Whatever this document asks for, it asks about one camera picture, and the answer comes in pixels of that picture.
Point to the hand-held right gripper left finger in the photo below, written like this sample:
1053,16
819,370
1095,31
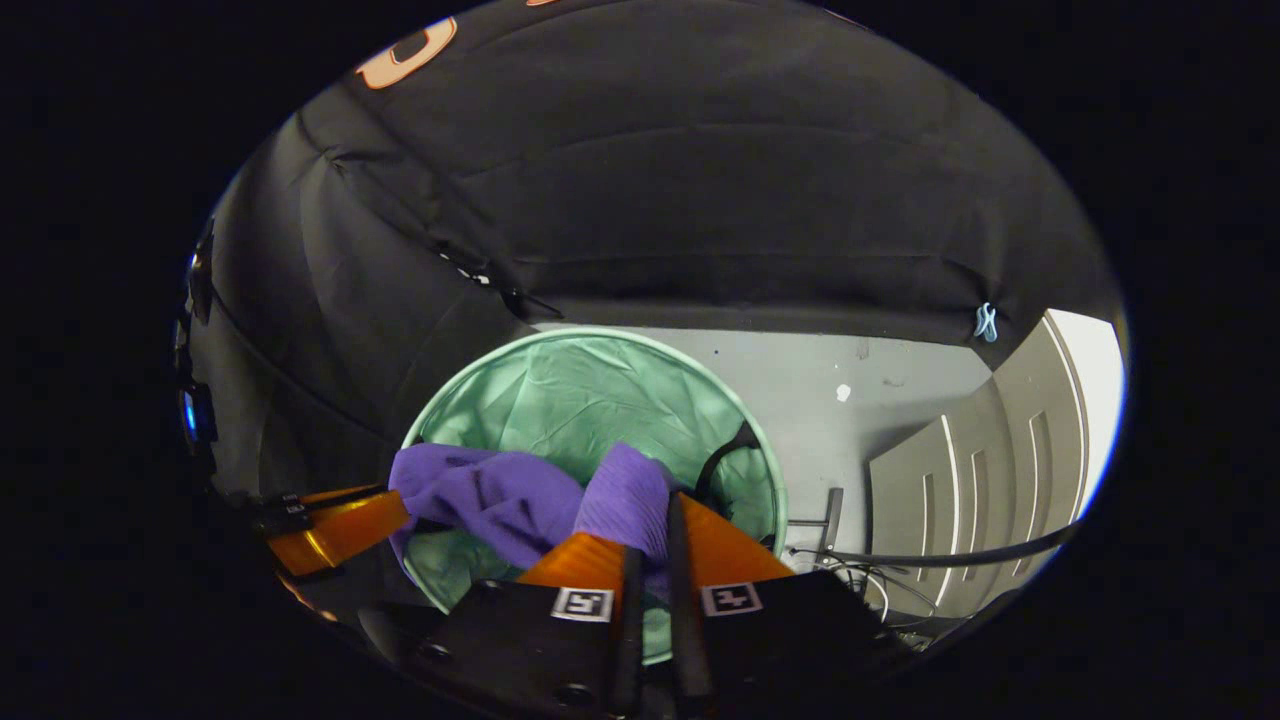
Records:
630,640

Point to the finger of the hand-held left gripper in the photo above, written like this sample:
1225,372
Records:
340,530

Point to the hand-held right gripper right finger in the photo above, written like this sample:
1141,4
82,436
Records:
685,620

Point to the green laundry hamper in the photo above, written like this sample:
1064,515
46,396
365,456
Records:
570,400

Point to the white panelled door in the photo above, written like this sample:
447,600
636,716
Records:
1010,450

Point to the blue plastic clip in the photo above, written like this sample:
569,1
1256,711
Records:
985,322

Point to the black clothes rail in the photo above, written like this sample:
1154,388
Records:
950,559

